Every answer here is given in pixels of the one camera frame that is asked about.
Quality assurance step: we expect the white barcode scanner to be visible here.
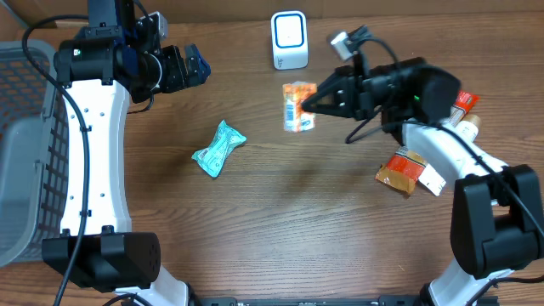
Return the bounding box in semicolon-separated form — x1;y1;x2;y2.
270;10;309;71

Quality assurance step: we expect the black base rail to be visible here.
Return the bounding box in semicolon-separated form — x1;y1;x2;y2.
187;295;424;306

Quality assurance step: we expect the white tube gold cap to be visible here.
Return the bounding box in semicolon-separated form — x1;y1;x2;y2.
418;113;483;197

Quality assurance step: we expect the grey plastic mesh basket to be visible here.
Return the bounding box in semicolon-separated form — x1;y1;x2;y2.
1;41;68;266

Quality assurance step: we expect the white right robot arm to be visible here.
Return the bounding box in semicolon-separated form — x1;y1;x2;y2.
302;58;543;305

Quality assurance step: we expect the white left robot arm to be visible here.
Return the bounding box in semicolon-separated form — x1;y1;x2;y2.
42;21;211;305

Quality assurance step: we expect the orange brown snack packet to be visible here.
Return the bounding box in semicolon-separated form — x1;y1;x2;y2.
375;91;479;195

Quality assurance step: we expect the teal snack pouch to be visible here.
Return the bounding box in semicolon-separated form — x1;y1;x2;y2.
191;120;247;178

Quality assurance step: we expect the small orange box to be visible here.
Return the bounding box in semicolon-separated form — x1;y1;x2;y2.
282;82;317;133

